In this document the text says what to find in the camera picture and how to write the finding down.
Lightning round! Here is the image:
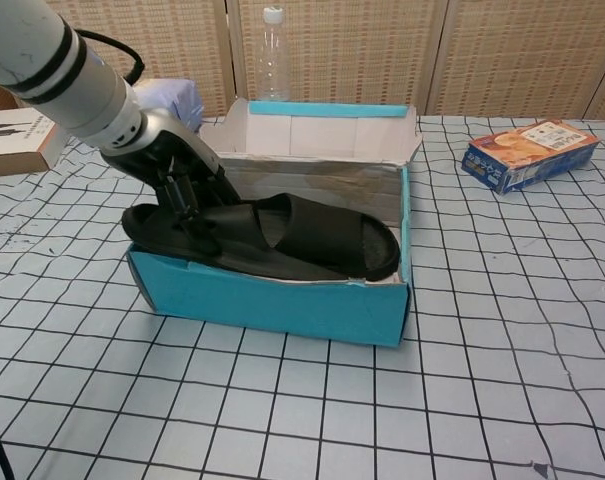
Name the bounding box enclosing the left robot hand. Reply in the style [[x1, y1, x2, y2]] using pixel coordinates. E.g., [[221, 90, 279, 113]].
[[99, 107, 243, 261]]

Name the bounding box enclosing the blue cardboard shoe box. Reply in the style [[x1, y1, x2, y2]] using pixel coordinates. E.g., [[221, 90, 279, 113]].
[[125, 98, 422, 349]]

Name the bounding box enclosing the white blue tissue pack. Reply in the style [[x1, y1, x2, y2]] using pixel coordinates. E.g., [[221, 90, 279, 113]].
[[131, 77, 206, 134]]

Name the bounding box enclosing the clear plastic bottle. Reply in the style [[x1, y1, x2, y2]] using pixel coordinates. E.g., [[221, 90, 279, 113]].
[[258, 7, 292, 103]]

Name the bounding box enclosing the woven folding screen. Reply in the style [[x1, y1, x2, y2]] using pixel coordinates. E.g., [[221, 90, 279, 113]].
[[0, 0, 605, 121]]

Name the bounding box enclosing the blue checkered tablecloth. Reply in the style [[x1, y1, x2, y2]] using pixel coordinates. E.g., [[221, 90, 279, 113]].
[[0, 113, 605, 480]]

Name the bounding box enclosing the orange blue snack box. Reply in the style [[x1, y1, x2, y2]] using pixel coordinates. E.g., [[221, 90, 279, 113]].
[[460, 118, 601, 196]]

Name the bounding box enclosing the white cable product box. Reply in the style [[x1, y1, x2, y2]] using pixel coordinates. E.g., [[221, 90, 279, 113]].
[[0, 107, 58, 179]]

